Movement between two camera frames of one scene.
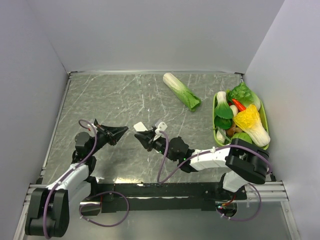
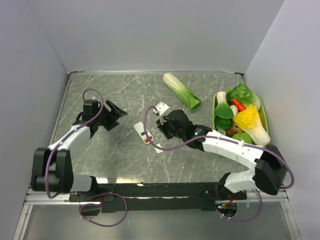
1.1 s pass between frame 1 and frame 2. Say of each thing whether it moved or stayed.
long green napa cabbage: stayed
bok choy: stayed
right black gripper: moved
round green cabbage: stayed
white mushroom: stayed
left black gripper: moved
